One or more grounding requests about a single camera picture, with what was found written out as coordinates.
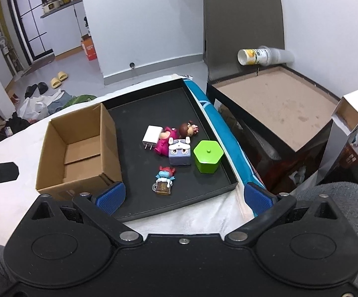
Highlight brown cardboard box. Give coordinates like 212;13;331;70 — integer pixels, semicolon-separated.
36;103;122;200

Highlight blue monster mug figurine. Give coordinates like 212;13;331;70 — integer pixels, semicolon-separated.
152;166;175;195

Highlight green hexagonal container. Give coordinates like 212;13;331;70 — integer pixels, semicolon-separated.
193;140;224;174

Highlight black rectangular tray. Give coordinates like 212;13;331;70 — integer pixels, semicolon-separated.
103;78;237;222

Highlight pink bear figurine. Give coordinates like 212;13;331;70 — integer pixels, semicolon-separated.
153;127;178;156

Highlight black box with brown top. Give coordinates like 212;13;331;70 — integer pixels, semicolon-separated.
206;66;338;194

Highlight lavender cube face toy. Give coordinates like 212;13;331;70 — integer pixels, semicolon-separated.
168;137;191;166

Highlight brown haired doll figurine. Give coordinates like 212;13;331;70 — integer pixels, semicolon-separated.
178;121;199;138

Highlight white cloth table cover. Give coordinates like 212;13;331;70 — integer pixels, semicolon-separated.
0;79;256;245

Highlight white plastic bag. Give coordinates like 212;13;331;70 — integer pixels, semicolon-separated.
17;89;64;123

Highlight white carton box right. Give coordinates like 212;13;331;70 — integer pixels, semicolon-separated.
317;89;358;183

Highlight yellow slipper left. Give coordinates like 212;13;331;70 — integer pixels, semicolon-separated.
51;77;62;89

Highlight yellow slipper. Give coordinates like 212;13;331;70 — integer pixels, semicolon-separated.
51;77;62;89
57;71;68;82

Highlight black slippers pair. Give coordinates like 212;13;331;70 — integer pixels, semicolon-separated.
24;82;49;99

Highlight yellow slipper right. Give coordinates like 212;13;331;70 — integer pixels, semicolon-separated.
57;71;68;82

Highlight stacked paper cups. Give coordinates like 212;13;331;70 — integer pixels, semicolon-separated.
237;46;294;66

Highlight orange cardboard box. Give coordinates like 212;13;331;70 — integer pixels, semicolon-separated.
81;34;97;61

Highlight white kitchen cabinet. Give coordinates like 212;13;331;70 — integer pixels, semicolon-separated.
40;0;88;56

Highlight grey upright chair back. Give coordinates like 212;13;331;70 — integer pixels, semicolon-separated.
203;0;284;82

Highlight white wall charger plug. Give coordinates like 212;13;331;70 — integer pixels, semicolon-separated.
142;125;164;149

